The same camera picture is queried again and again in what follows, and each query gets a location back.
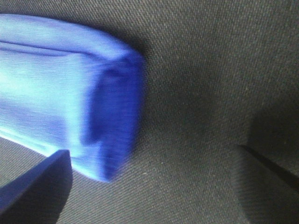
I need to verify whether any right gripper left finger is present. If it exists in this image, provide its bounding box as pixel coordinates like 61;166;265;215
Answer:
0;150;73;224

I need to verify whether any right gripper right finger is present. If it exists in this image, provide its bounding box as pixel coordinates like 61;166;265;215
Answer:
240;145;299;187

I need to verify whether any blue microfiber towel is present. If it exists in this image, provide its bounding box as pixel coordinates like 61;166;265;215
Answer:
0;14;144;182

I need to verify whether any black tablecloth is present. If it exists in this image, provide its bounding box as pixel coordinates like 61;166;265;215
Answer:
0;0;299;224

